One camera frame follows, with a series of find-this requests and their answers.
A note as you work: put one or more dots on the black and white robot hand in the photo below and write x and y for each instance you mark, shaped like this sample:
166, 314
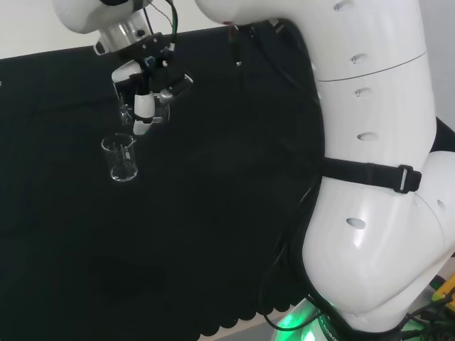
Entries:
144, 106

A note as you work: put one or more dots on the clear glass beaker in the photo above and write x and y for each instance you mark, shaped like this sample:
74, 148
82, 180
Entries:
124, 174
162, 116

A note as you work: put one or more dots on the black table cloth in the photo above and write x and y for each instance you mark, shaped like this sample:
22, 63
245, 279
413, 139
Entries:
177, 213

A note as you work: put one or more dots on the yellow stop button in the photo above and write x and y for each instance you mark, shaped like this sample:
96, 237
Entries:
446, 289

